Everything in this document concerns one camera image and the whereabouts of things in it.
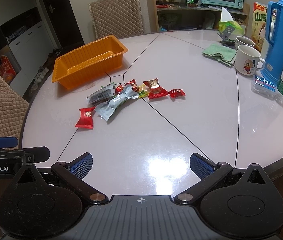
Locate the white cabinet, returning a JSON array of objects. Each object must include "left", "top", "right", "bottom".
[{"left": 0, "top": 0, "right": 57, "bottom": 96}]

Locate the small red candy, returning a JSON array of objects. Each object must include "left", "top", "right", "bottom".
[{"left": 168, "top": 88, "right": 186, "bottom": 99}]

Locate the grey phone stand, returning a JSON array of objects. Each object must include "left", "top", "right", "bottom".
[{"left": 218, "top": 25, "right": 235, "bottom": 48}]

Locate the green tissue pack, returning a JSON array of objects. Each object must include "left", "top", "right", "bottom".
[{"left": 218, "top": 7, "right": 244, "bottom": 36}]

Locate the green folded cloth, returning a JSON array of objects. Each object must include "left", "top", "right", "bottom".
[{"left": 202, "top": 44, "right": 236, "bottom": 67}]

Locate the large red gold snack pack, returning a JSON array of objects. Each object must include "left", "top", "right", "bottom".
[{"left": 143, "top": 77, "right": 168, "bottom": 100}]

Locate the blue-label plastic packet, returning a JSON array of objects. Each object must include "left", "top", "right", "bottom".
[{"left": 251, "top": 74, "right": 276, "bottom": 100}]

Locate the quilted beige chair back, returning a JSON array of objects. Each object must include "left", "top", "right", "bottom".
[{"left": 88, "top": 0, "right": 144, "bottom": 39}]

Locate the black-white snack packet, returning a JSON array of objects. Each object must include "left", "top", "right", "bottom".
[{"left": 87, "top": 84, "right": 115, "bottom": 106}]

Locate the yellow green candy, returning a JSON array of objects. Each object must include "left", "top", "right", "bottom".
[{"left": 138, "top": 84, "right": 150, "bottom": 98}]

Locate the yellow snack box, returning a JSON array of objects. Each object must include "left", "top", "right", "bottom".
[{"left": 251, "top": 2, "right": 267, "bottom": 52}]

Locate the blue thermos jug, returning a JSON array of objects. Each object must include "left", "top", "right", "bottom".
[{"left": 261, "top": 0, "right": 283, "bottom": 85}]

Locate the orange plastic tray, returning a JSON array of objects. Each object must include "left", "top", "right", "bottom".
[{"left": 52, "top": 35, "right": 128, "bottom": 90}]

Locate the patterned white mug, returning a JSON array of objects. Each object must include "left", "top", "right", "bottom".
[{"left": 235, "top": 36, "right": 255, "bottom": 50}]

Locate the red candy pack white label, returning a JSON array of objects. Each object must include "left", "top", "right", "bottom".
[{"left": 75, "top": 107, "right": 95, "bottom": 129}]

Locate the grey-blue foil snack pouch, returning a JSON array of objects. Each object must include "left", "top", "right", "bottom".
[{"left": 95, "top": 85, "right": 139, "bottom": 121}]

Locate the white cartoon mug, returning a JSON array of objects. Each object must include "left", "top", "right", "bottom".
[{"left": 234, "top": 44, "right": 266, "bottom": 76}]

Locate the wooden shelf unit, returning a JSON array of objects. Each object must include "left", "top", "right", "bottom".
[{"left": 146, "top": 0, "right": 251, "bottom": 36}]

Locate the red gold candy pack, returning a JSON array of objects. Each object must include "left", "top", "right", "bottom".
[{"left": 115, "top": 84, "right": 124, "bottom": 94}]

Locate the dark red patterned candy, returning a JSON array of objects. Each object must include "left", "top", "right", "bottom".
[{"left": 125, "top": 79, "right": 139, "bottom": 92}]

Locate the red gift box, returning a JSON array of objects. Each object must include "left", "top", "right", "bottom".
[{"left": 0, "top": 55, "right": 17, "bottom": 84}]

